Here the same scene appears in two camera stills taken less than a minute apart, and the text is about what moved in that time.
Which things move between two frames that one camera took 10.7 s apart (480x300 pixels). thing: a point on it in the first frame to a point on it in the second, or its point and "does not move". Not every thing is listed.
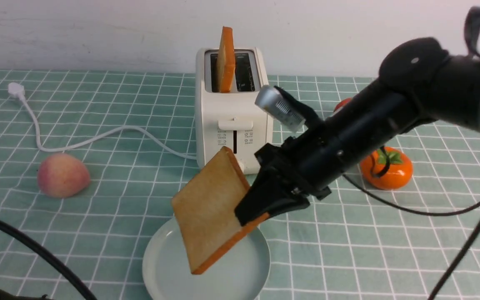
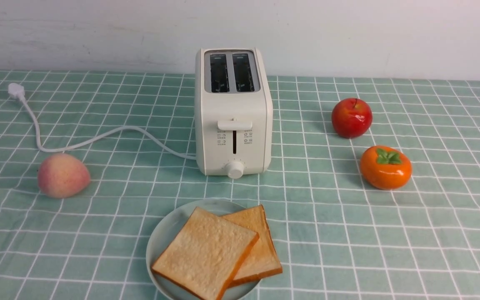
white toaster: (231, 120) does not move
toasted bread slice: (226, 60) to (204, 254)
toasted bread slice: (206, 205) to (264, 260)
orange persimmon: (390, 168) does not move
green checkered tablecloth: (85, 163) does not move
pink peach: (60, 175) does not move
